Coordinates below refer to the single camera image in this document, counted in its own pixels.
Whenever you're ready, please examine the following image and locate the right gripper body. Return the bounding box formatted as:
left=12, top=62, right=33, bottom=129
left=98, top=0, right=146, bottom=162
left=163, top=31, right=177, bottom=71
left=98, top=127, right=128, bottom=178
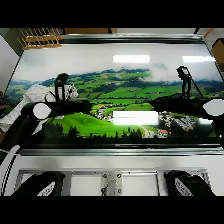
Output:
left=149, top=94, right=188, bottom=116

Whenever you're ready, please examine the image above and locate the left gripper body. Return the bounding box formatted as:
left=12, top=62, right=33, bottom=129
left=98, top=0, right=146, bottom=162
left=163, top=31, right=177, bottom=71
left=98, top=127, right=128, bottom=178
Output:
left=53, top=99, right=93, bottom=117

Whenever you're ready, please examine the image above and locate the brown cardboard box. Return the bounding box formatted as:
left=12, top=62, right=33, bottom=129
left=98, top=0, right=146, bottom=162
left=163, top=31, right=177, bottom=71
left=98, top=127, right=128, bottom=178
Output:
left=211, top=37, right=224, bottom=72

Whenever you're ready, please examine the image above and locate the wooden rack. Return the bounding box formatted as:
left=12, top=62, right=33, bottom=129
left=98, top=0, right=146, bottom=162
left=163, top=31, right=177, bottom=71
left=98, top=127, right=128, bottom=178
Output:
left=17, top=28, right=65, bottom=51

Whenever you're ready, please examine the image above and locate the silver frame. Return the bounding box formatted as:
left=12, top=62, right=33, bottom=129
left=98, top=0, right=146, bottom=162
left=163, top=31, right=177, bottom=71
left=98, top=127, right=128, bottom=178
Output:
left=13, top=33, right=224, bottom=197

